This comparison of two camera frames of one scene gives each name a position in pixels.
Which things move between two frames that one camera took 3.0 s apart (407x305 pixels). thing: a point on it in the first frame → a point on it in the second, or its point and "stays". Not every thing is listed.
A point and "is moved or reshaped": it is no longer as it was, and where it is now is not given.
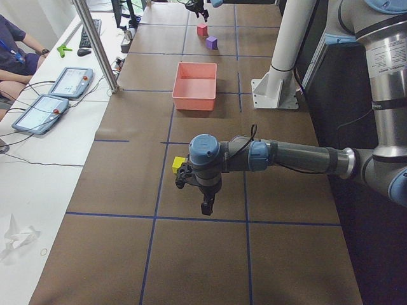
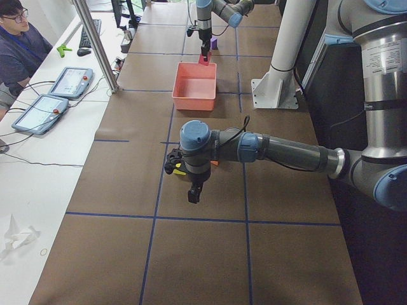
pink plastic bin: x=195 y=86 stays
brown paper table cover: x=130 y=237 stays
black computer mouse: x=83 y=52 stays
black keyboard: x=84 y=42 stays
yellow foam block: x=177 y=162 stays
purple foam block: x=212 y=42 stays
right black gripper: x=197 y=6 → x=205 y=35
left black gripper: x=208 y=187 → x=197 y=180
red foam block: x=202 y=30 is moved or reshaped
